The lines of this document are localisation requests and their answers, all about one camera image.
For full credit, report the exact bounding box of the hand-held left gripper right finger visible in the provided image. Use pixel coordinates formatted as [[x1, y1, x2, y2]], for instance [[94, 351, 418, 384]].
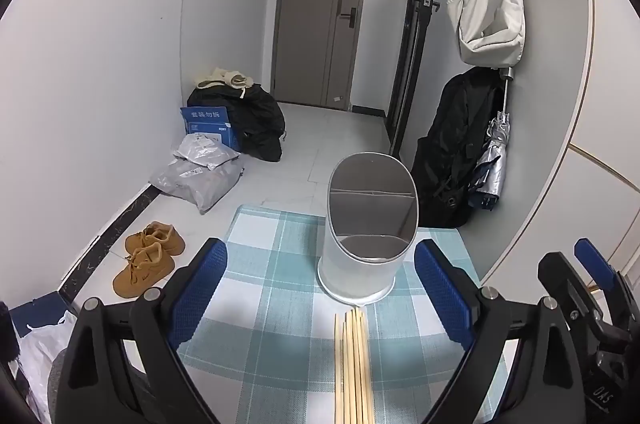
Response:
[[414, 239, 586, 424]]

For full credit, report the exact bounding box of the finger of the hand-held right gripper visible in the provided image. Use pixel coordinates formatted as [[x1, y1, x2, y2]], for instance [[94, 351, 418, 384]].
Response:
[[574, 238, 640, 330], [537, 252, 608, 345]]

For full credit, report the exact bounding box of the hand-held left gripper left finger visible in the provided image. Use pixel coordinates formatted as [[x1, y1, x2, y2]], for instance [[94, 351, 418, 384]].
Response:
[[55, 238, 228, 424]]

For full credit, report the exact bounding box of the white utensil holder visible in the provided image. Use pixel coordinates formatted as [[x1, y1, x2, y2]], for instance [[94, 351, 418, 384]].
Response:
[[317, 151, 418, 307]]

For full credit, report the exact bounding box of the bundle of wooden chopsticks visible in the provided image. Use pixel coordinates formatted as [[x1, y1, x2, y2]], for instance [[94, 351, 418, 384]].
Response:
[[333, 307, 377, 424]]

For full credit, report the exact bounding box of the brown shoe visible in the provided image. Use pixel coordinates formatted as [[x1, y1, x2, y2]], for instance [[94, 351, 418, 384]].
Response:
[[112, 242, 176, 299], [125, 221, 186, 257]]

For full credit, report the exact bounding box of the teal checked tablecloth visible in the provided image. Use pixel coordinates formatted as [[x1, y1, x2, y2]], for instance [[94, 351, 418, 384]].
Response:
[[177, 204, 511, 424]]

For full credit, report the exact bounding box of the large grey parcel bag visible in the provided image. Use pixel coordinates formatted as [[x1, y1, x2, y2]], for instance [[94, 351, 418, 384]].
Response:
[[149, 155, 244, 215]]

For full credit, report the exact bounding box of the folded silver umbrella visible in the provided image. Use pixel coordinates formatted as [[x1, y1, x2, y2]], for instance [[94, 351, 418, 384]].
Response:
[[469, 66, 516, 211]]

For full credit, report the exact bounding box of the small grey parcel bag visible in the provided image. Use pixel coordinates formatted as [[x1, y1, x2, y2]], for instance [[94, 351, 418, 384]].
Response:
[[172, 133, 246, 171]]

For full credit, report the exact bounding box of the blue cardboard box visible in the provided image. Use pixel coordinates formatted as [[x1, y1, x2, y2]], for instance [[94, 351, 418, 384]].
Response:
[[180, 104, 242, 152]]

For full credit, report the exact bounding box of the person's trouser leg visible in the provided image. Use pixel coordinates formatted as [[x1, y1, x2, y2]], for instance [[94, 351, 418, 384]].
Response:
[[46, 348, 72, 424]]

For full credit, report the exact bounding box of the white plastic bag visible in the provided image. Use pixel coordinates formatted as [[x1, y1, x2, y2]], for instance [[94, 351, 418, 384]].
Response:
[[15, 310, 78, 424]]

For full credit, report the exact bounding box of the black clothes pile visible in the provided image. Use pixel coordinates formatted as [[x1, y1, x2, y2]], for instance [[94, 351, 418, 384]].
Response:
[[187, 81, 286, 163]]

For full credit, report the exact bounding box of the beige cloth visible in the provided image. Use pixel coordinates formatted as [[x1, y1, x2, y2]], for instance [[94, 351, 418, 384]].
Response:
[[194, 67, 256, 100]]

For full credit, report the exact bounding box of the black framed glass door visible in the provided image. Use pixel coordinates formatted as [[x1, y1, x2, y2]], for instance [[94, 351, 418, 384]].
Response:
[[386, 0, 440, 157]]

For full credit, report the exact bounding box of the grey door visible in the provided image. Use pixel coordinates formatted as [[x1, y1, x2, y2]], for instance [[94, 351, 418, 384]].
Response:
[[272, 0, 372, 111]]

